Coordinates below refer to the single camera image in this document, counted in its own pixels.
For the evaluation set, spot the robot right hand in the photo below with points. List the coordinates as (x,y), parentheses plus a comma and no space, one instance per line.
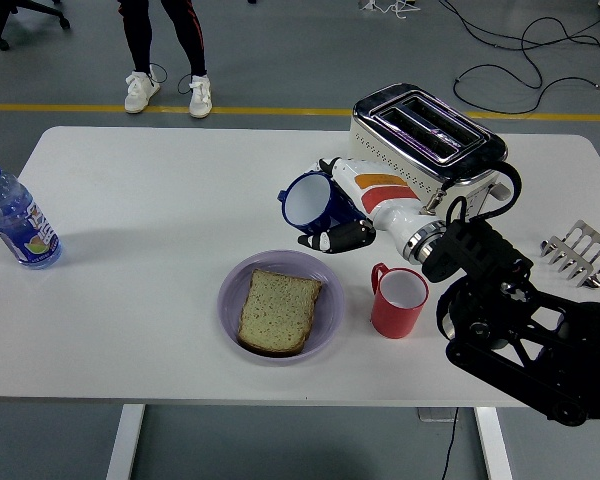
(385,200)

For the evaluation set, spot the blue enamel cup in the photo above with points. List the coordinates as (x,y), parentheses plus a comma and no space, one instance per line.
(305,200)

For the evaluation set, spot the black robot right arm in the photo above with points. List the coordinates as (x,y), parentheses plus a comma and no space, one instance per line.
(480,250)

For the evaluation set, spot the red enamel cup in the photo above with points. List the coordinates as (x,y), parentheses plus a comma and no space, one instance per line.
(395,320)

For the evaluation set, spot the slice of bread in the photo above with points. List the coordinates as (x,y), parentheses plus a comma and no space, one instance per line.
(280,315)

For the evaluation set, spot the cream and chrome toaster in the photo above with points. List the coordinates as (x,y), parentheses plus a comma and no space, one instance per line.
(370,140)

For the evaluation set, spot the purple plate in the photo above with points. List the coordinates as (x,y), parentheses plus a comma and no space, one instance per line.
(230,310)

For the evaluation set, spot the silver metal toast rack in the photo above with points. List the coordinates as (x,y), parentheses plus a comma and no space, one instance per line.
(582,227)

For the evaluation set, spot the grey box under table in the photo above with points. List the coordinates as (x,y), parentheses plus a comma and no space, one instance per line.
(432,415)

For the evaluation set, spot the white table leg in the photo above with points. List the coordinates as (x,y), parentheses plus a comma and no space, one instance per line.
(492,445)
(125,440)

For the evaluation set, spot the person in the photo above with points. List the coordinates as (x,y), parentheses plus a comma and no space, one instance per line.
(135,35)

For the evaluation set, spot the plastic water bottle blue cap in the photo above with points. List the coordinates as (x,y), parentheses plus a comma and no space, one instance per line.
(20,225)

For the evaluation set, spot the black office chair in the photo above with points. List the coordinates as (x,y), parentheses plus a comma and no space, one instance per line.
(2,15)

